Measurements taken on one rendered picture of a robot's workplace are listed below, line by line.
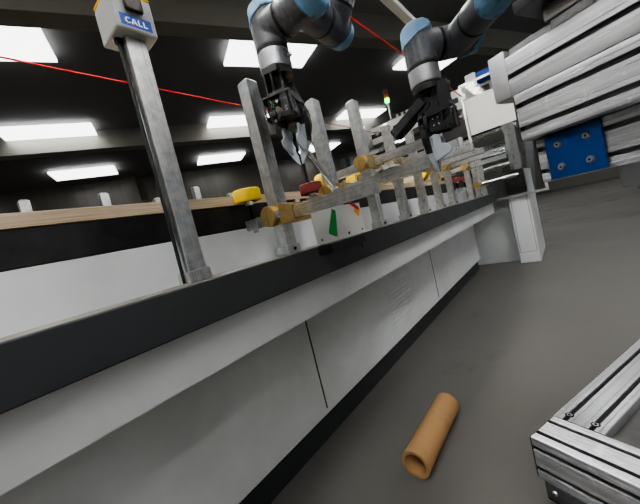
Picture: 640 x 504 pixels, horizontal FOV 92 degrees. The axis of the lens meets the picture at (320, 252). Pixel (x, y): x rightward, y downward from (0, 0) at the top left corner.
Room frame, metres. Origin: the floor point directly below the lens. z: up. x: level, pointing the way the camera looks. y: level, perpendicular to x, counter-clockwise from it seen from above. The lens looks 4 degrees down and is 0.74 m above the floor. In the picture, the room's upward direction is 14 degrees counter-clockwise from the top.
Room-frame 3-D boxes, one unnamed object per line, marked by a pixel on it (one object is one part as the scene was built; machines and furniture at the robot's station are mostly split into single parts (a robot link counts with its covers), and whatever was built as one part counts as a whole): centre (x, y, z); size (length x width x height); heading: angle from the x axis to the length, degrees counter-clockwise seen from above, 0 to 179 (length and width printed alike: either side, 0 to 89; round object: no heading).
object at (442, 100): (0.80, -0.37, 0.96); 0.09 x 0.08 x 0.12; 50
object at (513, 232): (3.54, -1.52, 0.95); 1.65 x 0.70 x 1.90; 50
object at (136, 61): (0.59, 0.24, 0.92); 0.05 x 0.04 x 0.45; 140
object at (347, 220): (0.94, -0.08, 0.75); 0.26 x 0.01 x 0.10; 140
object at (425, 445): (0.93, -0.21, 0.04); 0.30 x 0.08 x 0.08; 140
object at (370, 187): (0.79, 0.02, 0.80); 0.43 x 0.03 x 0.04; 50
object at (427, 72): (0.80, -0.36, 1.05); 0.08 x 0.08 x 0.05
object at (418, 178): (1.55, -0.57, 0.90); 0.03 x 0.03 x 0.48; 50
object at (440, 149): (0.79, -0.36, 0.86); 0.06 x 0.03 x 0.09; 50
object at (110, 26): (0.59, 0.24, 1.18); 0.07 x 0.07 x 0.08; 50
